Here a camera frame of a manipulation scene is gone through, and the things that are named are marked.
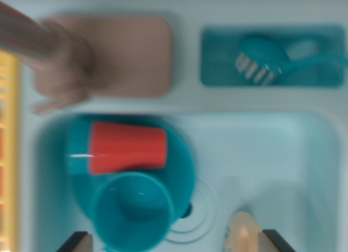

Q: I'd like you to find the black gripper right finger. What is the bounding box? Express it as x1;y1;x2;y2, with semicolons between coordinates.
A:
261;229;297;252

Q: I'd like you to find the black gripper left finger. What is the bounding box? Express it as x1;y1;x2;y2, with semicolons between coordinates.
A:
55;231;94;252

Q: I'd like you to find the cream toy detergent bottle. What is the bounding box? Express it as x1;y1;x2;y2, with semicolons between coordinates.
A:
223;210;266;252

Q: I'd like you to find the light blue toy sink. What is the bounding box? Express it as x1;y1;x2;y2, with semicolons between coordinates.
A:
0;0;348;252

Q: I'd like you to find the teal plastic mug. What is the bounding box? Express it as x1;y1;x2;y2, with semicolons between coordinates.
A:
90;171;175;252

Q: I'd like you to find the teal plastic tumbler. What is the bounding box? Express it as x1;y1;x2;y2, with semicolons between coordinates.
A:
64;121;95;176

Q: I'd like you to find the red plastic tumbler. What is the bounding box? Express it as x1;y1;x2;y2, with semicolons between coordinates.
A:
87;120;167;176

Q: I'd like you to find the teal plastic plate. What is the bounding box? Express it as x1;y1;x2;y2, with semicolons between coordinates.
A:
66;114;196;230

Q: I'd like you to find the yellow plastic dish rack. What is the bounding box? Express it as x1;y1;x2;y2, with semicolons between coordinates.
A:
0;49;22;252

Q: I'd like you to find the teal dish brush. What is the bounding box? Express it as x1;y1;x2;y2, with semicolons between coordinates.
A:
234;34;348;86

